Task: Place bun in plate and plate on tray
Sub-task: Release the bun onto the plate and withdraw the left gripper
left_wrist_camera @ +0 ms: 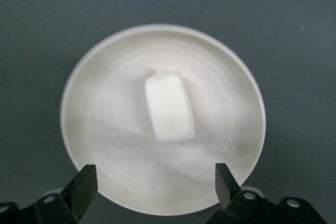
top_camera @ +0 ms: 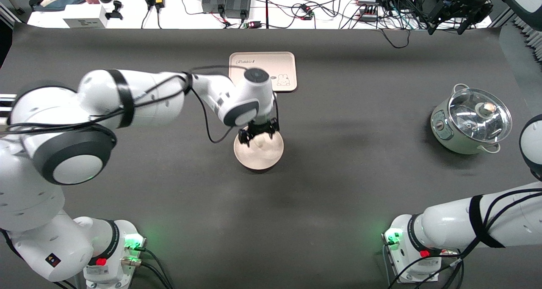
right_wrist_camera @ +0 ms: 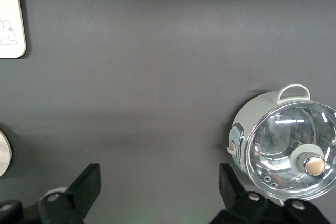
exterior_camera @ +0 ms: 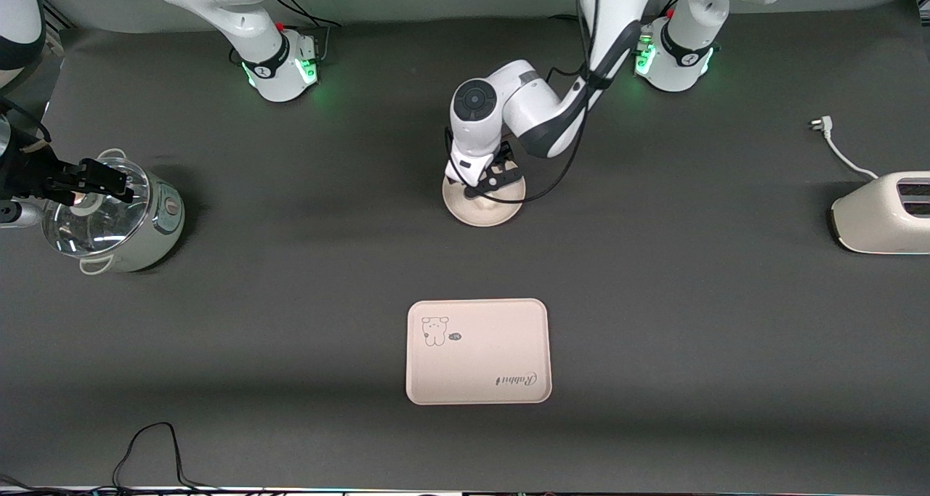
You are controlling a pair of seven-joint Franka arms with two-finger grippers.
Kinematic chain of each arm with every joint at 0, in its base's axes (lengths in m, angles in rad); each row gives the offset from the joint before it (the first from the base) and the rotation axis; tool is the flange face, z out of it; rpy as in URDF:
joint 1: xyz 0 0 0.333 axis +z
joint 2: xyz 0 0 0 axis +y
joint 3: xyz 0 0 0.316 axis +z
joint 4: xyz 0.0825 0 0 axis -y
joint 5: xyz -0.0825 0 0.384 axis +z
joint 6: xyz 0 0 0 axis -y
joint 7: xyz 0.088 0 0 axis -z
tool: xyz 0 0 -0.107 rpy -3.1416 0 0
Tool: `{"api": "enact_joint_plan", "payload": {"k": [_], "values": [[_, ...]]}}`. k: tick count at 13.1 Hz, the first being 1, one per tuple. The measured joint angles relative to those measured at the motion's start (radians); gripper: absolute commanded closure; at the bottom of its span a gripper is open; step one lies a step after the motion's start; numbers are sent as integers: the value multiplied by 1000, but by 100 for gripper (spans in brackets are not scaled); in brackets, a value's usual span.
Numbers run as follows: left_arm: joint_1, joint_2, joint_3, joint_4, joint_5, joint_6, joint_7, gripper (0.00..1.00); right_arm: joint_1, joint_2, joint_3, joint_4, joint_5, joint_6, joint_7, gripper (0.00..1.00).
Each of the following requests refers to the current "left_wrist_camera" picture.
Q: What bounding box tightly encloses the white steamed bun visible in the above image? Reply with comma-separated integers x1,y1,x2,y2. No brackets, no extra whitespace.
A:
144,69,196,145

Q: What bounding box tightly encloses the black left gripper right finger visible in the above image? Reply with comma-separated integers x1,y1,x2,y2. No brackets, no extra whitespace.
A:
203,163,328,224

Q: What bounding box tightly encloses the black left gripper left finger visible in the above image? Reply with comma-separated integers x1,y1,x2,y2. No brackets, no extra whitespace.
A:
0,164,99,224

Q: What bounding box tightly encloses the round white plate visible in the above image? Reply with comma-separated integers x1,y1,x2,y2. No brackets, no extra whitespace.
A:
59,23,267,215

